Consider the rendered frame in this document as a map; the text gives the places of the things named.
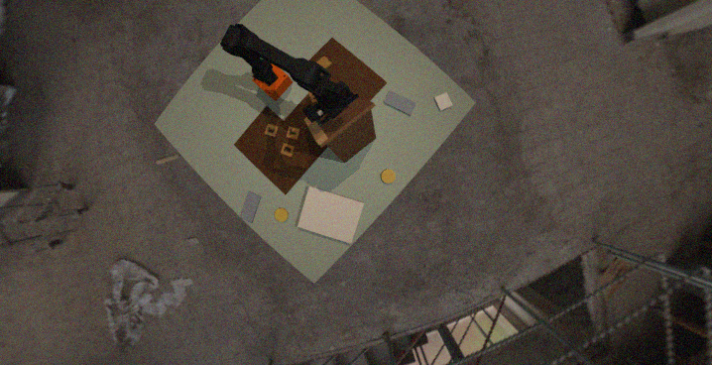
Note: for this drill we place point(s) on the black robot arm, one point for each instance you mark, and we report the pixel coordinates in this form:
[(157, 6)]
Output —
[(241, 42)]

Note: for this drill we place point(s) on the yellow flat disc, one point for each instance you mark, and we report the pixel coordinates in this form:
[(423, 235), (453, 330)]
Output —
[(388, 176), (281, 214)]

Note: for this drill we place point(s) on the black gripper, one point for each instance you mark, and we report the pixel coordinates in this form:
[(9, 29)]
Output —
[(310, 111)]

